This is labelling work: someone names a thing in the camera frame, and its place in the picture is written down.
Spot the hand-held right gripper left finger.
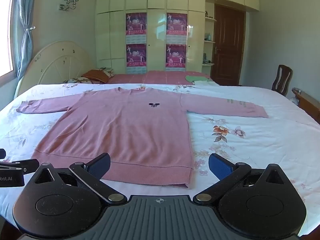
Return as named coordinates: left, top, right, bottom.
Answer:
left=34, top=152, right=128, bottom=205

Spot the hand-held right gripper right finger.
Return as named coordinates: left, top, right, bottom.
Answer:
left=193, top=152, right=287, bottom=203

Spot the pink long-sleeve sweater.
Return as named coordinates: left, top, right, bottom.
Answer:
left=16, top=87, right=269, bottom=189

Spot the white floral bed sheet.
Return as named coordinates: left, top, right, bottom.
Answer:
left=0, top=81, right=320, bottom=238

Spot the white folded cloth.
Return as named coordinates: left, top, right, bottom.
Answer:
left=194, top=80, right=218, bottom=87

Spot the floral striped pillow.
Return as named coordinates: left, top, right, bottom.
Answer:
left=62, top=76, right=100, bottom=84

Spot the green folded cloth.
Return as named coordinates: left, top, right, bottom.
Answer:
left=185, top=75, right=213, bottom=83

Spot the orange folded cloth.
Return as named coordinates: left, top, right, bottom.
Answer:
left=81, top=69, right=113, bottom=83

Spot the small floral pillow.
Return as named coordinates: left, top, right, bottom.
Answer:
left=99, top=67, right=116, bottom=78

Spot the pink checked bedspread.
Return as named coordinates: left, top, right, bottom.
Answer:
left=107, top=70, right=219, bottom=85

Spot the cream round headboard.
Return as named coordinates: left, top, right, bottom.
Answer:
left=14, top=41, right=94, bottom=98

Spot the dark wooden chair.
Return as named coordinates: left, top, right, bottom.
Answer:
left=272, top=64, right=293, bottom=97

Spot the brown wooden furniture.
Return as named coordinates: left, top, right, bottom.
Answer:
left=292, top=87, right=320, bottom=125

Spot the blue curtain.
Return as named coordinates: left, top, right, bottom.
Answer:
left=14, top=0, right=38, bottom=80

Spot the window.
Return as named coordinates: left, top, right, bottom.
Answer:
left=0, top=0, right=18, bottom=78

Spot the brown wooden door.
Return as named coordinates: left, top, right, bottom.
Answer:
left=211, top=4, right=247, bottom=86

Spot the cream corner shelf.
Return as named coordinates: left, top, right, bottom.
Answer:
left=202, top=1, right=217, bottom=67

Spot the cream glossy wardrobe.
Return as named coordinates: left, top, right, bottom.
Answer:
left=96, top=0, right=259, bottom=74

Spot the pink wall poster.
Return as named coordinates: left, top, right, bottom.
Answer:
left=126, top=12, right=147, bottom=46
left=126, top=44, right=147, bottom=74
left=165, top=44, right=187, bottom=71
left=167, top=12, right=188, bottom=44

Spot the wall lamp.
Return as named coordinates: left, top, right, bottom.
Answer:
left=59, top=0, right=80, bottom=12

